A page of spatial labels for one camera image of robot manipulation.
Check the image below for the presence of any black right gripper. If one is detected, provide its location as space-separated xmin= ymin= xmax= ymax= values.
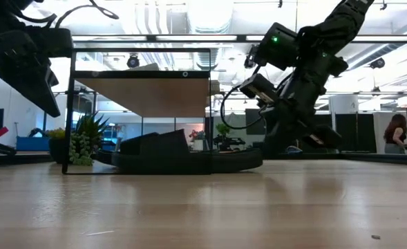
xmin=263 ymin=51 xmax=350 ymax=157

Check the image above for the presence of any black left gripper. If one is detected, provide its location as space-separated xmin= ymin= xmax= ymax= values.
xmin=0 ymin=0 xmax=62 ymax=119

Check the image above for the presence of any black rubber slide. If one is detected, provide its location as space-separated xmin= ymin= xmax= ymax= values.
xmin=94 ymin=133 xmax=152 ymax=166
xmin=111 ymin=129 xmax=265 ymax=176

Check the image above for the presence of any white column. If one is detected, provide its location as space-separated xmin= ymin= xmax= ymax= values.
xmin=328 ymin=94 xmax=359 ymax=116

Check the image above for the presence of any small green background plant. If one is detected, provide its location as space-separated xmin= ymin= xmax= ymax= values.
xmin=215 ymin=122 xmax=231 ymax=140

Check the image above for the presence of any blue bin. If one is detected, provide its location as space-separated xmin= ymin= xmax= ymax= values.
xmin=15 ymin=136 xmax=50 ymax=152

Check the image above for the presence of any black ceiling spotlight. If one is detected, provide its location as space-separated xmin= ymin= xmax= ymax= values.
xmin=369 ymin=57 xmax=386 ymax=70
xmin=243 ymin=44 xmax=259 ymax=69
xmin=126 ymin=53 xmax=141 ymax=69

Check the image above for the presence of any small potted green plant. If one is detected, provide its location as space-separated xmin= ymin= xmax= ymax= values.
xmin=46 ymin=111 xmax=111 ymax=167

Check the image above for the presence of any person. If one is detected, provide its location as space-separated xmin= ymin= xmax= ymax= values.
xmin=384 ymin=113 xmax=407 ymax=155

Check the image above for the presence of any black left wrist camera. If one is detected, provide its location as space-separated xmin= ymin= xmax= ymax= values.
xmin=26 ymin=26 xmax=75 ymax=59

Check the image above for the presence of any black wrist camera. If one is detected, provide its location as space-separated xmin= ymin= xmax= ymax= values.
xmin=26 ymin=26 xmax=75 ymax=59
xmin=239 ymin=73 xmax=279 ymax=105

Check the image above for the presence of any black aluminium table frame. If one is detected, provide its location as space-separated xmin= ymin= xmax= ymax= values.
xmin=0 ymin=151 xmax=407 ymax=166

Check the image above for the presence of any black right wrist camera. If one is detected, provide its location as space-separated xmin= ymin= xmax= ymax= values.
xmin=239 ymin=73 xmax=279 ymax=105

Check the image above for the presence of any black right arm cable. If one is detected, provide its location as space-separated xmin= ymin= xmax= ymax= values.
xmin=219 ymin=84 xmax=270 ymax=131

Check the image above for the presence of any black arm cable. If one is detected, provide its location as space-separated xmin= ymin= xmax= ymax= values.
xmin=16 ymin=0 xmax=120 ymax=30
xmin=219 ymin=84 xmax=270 ymax=131

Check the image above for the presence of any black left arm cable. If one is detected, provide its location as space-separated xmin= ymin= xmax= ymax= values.
xmin=16 ymin=0 xmax=120 ymax=30

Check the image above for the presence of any wooden shelf black metal frame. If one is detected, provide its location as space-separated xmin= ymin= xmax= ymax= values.
xmin=61 ymin=47 xmax=213 ymax=176

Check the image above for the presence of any long ceiling light rail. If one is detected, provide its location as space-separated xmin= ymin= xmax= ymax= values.
xmin=70 ymin=33 xmax=407 ymax=44

